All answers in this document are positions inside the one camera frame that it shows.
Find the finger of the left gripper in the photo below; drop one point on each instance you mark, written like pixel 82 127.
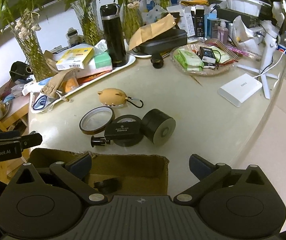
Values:
pixel 30 140

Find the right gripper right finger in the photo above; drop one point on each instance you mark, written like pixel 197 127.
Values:
pixel 210 177

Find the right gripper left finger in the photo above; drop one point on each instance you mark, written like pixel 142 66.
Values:
pixel 71 174

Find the brown cardboard box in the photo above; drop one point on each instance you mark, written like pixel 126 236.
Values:
pixel 132 175

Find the tan pig-shaped pouch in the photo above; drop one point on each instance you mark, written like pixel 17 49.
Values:
pixel 113 97

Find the white tray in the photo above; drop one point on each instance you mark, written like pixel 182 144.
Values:
pixel 84 76

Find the white power bank box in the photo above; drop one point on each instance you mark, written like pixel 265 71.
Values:
pixel 240 89

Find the yellow white box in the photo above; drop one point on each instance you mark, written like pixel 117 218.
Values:
pixel 75 58

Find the green tissue box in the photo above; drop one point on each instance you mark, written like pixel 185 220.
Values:
pixel 103 62

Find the glass snack plate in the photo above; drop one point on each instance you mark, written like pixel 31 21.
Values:
pixel 203 59

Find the small black cylinder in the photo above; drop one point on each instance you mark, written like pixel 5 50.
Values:
pixel 157 61

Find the left glass vase plant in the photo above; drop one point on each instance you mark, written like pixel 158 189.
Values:
pixel 22 18

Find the glass vase plant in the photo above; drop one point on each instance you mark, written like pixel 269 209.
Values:
pixel 22 18
pixel 86 13
pixel 131 19

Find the black zip case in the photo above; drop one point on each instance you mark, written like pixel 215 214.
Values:
pixel 166 41

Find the brown paper envelope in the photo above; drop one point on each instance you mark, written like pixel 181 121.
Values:
pixel 151 31

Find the black thermos bottle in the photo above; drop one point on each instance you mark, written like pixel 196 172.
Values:
pixel 113 34

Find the middle glass vase plant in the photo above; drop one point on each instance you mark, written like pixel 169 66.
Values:
pixel 86 13

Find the white gimbal stand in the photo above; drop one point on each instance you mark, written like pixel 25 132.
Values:
pixel 267 61

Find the white foil container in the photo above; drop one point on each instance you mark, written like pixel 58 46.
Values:
pixel 249 7

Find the right glass vase plant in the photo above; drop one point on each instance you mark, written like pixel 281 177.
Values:
pixel 131 19

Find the beige drawstring bag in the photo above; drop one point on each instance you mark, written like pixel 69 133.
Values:
pixel 62 83

